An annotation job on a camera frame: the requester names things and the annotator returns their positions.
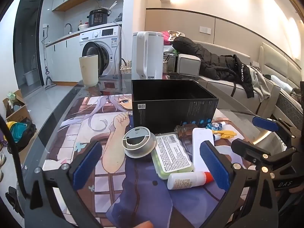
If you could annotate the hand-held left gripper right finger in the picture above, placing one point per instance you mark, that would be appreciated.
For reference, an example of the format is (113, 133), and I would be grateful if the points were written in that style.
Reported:
(215, 163)

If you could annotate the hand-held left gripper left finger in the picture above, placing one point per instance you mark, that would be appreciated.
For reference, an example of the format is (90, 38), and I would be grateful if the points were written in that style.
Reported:
(87, 163)

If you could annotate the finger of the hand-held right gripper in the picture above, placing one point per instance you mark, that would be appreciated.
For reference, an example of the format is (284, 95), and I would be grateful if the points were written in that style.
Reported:
(263, 123)
(244, 147)

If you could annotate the yellow plastic clip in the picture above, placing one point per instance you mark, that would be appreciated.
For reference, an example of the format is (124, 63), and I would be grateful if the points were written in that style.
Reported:
(226, 135)

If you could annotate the white rectangular case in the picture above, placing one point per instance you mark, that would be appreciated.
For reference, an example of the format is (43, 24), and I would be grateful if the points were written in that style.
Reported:
(201, 137)

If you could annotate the white glue bottle red cap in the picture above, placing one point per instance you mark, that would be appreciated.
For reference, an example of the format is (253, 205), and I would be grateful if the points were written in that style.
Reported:
(185, 180)

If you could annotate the green case with white label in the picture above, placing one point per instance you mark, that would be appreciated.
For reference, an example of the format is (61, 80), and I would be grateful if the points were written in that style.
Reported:
(171, 154)

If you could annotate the grey round tape dispenser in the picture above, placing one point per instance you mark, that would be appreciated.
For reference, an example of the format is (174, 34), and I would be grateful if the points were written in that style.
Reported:
(140, 144)

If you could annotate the black cardboard box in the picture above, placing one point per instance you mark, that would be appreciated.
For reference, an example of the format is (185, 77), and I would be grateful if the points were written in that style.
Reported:
(166, 109)

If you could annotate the person's left hand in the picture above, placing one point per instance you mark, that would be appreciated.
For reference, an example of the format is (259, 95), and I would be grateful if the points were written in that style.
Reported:
(142, 225)

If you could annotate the printed desk mat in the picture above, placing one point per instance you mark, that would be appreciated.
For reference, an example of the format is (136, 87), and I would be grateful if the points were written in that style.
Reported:
(106, 135)

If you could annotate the grey garment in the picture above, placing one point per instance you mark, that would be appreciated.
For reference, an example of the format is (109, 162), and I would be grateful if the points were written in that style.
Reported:
(260, 83)

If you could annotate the beige sofa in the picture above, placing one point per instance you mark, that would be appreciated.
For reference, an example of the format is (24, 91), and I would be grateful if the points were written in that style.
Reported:
(270, 59)

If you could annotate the black puffer jacket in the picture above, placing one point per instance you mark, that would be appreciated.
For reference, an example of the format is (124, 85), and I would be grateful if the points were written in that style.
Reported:
(209, 61)

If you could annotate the shoes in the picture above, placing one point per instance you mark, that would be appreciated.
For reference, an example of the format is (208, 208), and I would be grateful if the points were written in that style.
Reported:
(2, 161)

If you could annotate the brown cardboard box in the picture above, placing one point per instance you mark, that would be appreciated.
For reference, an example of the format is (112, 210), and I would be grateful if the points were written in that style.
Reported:
(16, 114)

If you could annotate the flat mop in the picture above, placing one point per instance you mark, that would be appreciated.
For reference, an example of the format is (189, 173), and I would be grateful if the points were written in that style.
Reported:
(48, 80)

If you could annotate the cream plastic cup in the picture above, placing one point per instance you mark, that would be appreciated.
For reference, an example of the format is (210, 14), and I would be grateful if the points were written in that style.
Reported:
(89, 71)

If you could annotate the wicker basket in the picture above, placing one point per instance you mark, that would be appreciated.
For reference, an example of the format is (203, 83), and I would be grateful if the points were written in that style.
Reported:
(125, 67)

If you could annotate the white plastic bin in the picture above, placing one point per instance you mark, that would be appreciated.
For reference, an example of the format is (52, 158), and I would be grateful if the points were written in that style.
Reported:
(29, 77)

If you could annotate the white kitchen counter cabinet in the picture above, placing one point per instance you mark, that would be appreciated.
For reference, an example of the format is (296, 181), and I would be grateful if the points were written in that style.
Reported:
(64, 52)

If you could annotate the white electric kettle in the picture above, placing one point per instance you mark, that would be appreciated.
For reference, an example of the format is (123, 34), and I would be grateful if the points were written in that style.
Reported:
(152, 57)

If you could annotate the white washing machine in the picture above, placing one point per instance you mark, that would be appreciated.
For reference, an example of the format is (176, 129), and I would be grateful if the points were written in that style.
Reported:
(106, 40)

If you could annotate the pink clothes pile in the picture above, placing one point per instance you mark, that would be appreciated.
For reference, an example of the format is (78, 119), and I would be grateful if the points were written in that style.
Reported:
(171, 36)

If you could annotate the white bowl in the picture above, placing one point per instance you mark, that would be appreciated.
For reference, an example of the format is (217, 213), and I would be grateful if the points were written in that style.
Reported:
(83, 27)

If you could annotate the black kitchen faucet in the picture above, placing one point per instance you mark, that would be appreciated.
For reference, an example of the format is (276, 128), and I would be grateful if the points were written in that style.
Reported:
(68, 26)

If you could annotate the black pressure cooker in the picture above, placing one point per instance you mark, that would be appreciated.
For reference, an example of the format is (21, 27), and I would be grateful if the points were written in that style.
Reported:
(97, 17)

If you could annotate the white wall switch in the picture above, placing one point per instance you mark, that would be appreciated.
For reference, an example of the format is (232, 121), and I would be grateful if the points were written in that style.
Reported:
(205, 29)

